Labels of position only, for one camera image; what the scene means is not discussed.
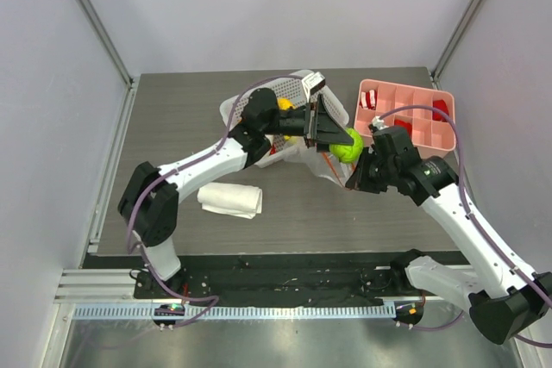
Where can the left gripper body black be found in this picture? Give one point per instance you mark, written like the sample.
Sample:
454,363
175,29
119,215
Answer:
310,124

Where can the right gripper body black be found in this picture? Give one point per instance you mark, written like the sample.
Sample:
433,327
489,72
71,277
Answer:
373,170

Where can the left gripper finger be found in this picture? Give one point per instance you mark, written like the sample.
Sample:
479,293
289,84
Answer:
326,140
327,125

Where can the clear zip bag orange seal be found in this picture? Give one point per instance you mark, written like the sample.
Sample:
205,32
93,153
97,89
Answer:
322,165

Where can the yellow fake banana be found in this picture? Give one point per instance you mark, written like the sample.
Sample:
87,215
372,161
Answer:
286,104

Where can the green fake fruit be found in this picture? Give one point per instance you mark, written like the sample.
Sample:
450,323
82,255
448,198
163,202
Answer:
348,154

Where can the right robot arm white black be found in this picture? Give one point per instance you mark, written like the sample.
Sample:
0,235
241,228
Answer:
505,294

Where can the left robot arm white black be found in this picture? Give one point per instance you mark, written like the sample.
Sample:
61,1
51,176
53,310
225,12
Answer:
150,202

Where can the white perforated plastic basket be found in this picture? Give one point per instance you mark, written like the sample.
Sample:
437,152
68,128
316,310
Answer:
291,88

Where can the red item middle compartment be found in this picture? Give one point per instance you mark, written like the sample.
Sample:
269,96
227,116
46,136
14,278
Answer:
404,124

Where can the red item compartment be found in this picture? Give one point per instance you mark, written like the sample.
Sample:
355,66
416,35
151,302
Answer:
404,124
441,109

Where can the red white striped item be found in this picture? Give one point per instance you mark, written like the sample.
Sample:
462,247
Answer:
368,99

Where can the pink compartment tray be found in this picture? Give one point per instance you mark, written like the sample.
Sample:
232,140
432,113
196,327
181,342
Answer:
415,105

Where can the red item right compartment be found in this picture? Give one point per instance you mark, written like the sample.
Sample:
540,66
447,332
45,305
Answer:
441,109

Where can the folded white towel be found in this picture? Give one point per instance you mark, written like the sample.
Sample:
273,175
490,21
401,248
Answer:
237,200

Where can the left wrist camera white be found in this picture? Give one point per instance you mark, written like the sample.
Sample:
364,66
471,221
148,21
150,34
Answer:
312,83

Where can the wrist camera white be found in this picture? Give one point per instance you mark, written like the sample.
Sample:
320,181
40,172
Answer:
377,124
312,83

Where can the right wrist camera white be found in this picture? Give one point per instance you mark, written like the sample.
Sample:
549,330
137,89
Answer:
377,124

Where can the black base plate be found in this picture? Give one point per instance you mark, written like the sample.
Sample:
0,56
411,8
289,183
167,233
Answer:
321,280

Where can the white slotted cable duct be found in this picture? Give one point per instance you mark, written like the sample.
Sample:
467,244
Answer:
165,311

